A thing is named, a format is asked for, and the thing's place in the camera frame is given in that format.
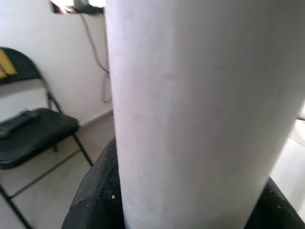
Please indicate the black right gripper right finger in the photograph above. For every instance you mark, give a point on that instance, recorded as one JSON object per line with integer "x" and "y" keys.
{"x": 276, "y": 210}

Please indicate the black chair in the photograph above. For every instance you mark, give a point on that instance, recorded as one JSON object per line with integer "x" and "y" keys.
{"x": 35, "y": 138}

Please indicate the white plastic table leg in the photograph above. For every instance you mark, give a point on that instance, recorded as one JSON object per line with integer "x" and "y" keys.
{"x": 190, "y": 107}

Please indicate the yellow flat sheet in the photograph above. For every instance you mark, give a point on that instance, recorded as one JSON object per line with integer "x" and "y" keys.
{"x": 7, "y": 64}

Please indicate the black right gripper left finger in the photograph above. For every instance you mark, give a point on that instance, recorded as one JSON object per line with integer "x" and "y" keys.
{"x": 95, "y": 198}

